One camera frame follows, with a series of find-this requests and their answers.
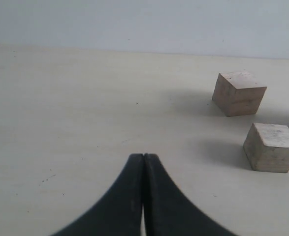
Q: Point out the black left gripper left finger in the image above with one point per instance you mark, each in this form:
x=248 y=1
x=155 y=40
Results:
x=119 y=211

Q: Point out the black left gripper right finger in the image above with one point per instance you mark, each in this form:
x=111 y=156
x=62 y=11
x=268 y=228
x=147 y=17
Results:
x=167 y=211

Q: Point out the third largest wooden cube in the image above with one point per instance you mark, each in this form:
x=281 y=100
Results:
x=267 y=147

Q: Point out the second largest wooden cube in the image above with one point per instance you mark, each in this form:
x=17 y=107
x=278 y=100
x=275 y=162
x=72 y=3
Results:
x=238 y=93

